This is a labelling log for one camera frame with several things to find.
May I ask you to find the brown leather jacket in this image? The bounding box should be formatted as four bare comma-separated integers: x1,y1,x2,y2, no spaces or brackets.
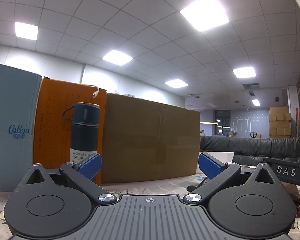
282,182,300,207

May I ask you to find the black leather sofa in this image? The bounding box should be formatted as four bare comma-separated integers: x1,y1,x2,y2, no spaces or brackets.
200,136,300,166

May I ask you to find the dark blue vacuum bottle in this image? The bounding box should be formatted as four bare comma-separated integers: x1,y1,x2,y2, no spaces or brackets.
62,102,101,164

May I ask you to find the stacked cardboard boxes background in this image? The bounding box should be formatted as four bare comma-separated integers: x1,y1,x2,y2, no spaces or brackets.
268,106,292,139

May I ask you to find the large brown cardboard box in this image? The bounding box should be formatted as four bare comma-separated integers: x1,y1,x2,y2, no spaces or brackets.
101,94,200,184

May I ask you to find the orange cardboard box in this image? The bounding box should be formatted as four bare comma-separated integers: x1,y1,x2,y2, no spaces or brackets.
33,77,107,186

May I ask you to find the light blue cardboard box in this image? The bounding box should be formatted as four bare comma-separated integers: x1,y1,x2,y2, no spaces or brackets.
0,64,42,192

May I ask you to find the white cable on box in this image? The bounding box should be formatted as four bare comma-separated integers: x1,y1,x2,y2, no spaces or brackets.
84,84,100,98

